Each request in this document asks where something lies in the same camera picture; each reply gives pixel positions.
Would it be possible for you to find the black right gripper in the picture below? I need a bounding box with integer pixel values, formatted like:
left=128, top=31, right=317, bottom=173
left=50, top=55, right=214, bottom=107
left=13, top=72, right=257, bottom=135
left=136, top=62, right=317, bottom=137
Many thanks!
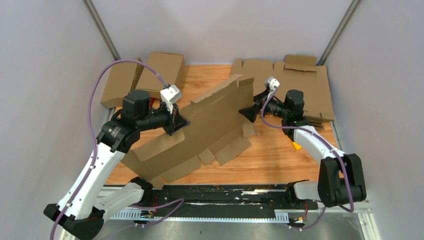
left=238, top=89, right=289, bottom=123

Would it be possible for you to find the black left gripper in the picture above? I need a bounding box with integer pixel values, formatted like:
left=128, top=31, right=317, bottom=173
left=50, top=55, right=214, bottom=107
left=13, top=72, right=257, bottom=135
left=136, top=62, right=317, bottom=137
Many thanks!
left=137, top=100, right=191, bottom=136

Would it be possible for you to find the brown cardboard box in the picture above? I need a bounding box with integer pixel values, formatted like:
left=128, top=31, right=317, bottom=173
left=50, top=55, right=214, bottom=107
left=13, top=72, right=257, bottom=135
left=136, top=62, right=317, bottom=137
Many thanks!
left=121, top=74, right=256, bottom=188

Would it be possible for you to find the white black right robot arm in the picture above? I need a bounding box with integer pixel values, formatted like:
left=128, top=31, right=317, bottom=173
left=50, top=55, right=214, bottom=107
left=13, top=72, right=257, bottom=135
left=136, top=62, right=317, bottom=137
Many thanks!
left=238, top=88, right=367, bottom=212

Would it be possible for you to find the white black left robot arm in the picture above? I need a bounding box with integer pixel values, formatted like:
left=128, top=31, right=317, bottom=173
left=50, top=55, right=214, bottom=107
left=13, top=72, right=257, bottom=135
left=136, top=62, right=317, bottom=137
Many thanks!
left=43, top=85, right=189, bottom=240

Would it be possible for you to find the folded cardboard box right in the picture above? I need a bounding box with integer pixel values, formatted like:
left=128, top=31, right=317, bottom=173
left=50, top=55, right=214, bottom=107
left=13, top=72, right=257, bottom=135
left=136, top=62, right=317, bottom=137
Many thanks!
left=135, top=51, right=185, bottom=99

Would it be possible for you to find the folded cardboard box left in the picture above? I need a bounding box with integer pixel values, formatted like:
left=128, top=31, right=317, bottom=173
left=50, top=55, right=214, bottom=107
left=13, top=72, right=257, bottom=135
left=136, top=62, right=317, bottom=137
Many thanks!
left=100, top=59, right=144, bottom=109

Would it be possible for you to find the yellow plastic triangle tool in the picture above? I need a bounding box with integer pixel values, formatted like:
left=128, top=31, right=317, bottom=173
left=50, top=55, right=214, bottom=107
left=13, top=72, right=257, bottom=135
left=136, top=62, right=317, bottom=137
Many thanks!
left=292, top=141, right=302, bottom=151

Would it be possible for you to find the stack of flat cardboard sheets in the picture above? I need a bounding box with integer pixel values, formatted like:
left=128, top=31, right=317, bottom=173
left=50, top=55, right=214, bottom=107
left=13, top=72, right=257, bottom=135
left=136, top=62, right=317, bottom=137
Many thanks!
left=230, top=55, right=335, bottom=126

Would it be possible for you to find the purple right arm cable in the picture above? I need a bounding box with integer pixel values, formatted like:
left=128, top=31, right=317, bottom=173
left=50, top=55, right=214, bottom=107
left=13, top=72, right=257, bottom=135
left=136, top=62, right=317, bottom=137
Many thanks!
left=260, top=87, right=355, bottom=231

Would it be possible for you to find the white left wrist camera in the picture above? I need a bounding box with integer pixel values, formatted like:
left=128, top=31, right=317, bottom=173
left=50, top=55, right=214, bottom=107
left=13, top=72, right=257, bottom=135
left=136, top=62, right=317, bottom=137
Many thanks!
left=160, top=84, right=183, bottom=114

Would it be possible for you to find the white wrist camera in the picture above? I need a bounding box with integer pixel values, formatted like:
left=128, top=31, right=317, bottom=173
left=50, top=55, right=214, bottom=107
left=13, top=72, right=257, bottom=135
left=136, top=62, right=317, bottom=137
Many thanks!
left=160, top=84, right=183, bottom=114
left=264, top=76, right=280, bottom=95

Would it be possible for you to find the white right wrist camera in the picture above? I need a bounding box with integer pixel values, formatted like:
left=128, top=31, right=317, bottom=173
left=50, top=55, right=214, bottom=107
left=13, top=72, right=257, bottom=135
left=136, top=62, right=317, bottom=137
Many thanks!
left=264, top=76, right=280, bottom=95

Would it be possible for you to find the black metal base rail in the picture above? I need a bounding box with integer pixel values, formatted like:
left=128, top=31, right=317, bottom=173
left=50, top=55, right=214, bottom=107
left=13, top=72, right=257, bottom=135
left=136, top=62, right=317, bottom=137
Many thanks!
left=69, top=183, right=374, bottom=223

